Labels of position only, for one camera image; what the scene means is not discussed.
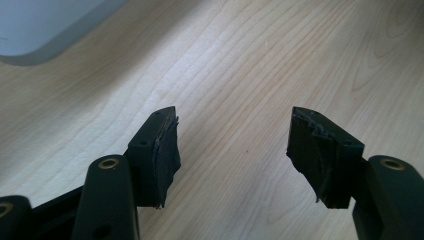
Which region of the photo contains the white shoe rack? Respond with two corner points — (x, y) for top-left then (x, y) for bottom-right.
(0, 0), (130, 67)

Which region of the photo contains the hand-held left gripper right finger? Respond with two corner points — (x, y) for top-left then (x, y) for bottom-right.
(285, 105), (366, 210)

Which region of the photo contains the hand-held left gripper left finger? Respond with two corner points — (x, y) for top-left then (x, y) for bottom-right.
(124, 105), (183, 210)

